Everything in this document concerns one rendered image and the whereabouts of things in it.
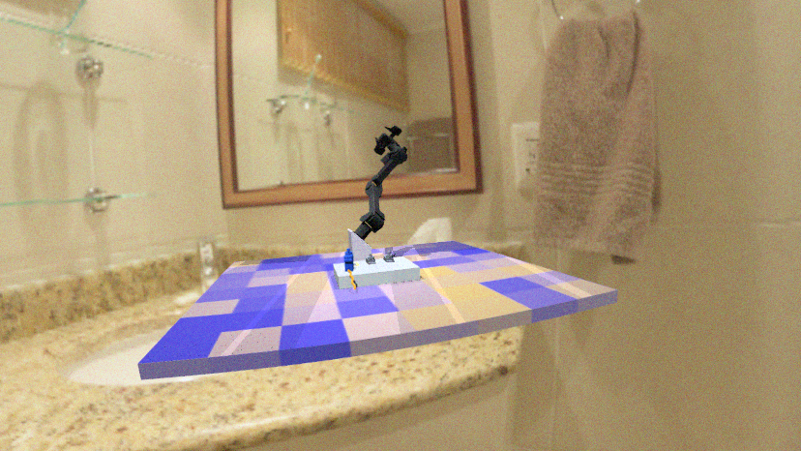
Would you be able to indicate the blue micro servo with orange cable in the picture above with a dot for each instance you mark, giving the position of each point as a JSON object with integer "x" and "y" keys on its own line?
{"x": 348, "y": 261}

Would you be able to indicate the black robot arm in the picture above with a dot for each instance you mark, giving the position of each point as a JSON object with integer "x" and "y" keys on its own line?
{"x": 375, "y": 218}

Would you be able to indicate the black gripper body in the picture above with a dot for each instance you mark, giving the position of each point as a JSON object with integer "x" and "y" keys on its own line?
{"x": 394, "y": 131}

